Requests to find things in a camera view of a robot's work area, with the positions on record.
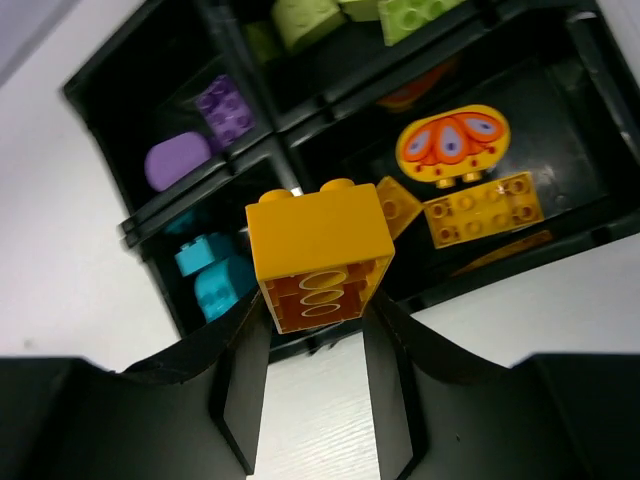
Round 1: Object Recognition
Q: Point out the green rounded lego brick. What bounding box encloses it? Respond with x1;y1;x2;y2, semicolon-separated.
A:
271;0;346;54

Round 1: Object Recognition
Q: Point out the black compartment sorting tray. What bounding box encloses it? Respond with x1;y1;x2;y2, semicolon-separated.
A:
63;1;639;337

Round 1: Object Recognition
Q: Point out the purple oval lego block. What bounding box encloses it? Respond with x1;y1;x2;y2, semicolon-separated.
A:
144;132;212;192

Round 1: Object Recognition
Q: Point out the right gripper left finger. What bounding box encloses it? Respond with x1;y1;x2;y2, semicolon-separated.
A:
1;292;270;479

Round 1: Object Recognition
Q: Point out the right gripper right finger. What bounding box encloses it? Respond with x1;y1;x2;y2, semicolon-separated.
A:
363;292;639;479

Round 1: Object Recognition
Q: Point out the orange oval lego block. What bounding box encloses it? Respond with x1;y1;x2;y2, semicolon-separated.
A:
395;104;511;189

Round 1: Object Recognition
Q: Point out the teal rounded lego brick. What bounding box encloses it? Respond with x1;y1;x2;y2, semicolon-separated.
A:
194;255;256;323

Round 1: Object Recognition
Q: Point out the orange square lego brick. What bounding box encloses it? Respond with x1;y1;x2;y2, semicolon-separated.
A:
245;178;395;334

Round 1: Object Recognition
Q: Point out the purple lego brick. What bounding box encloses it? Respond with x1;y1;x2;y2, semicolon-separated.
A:
195;74;255;147

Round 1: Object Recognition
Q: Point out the small orange lego brick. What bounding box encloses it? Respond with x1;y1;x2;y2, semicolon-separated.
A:
376;176;423;240

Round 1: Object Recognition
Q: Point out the small teal lego brick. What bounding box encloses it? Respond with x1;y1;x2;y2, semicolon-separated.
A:
175;233;234;277

